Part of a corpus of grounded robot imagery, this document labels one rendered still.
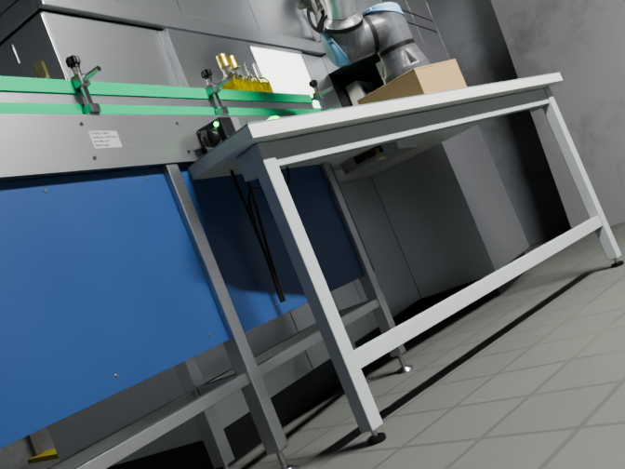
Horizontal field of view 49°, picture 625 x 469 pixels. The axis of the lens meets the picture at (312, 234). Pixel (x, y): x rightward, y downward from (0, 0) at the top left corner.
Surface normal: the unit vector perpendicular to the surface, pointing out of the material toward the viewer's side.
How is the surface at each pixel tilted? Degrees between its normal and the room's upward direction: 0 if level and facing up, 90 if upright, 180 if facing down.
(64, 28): 90
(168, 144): 90
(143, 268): 90
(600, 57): 82
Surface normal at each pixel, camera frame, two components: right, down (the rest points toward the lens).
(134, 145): 0.79, -0.35
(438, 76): 0.64, -0.30
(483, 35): -0.67, 0.23
